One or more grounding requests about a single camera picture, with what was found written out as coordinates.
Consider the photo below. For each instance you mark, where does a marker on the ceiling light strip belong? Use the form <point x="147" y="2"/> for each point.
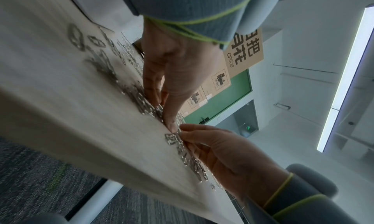
<point x="347" y="80"/>

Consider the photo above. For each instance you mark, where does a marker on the cardboard box large black print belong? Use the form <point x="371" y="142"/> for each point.
<point x="248" y="52"/>

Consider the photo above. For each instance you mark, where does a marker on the person's right hand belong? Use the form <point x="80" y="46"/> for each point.
<point x="239" y="163"/>

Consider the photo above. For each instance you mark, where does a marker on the pile of silver paper clips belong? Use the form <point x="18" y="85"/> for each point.
<point x="140" y="98"/>

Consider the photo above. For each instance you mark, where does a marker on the person's left hand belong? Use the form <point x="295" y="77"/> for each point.
<point x="181" y="63"/>

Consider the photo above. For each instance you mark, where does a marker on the green cabinet with white side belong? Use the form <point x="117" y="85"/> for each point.
<point x="230" y="96"/>

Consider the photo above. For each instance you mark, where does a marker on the grey knit wristband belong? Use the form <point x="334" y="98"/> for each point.
<point x="190" y="6"/>
<point x="315" y="209"/>

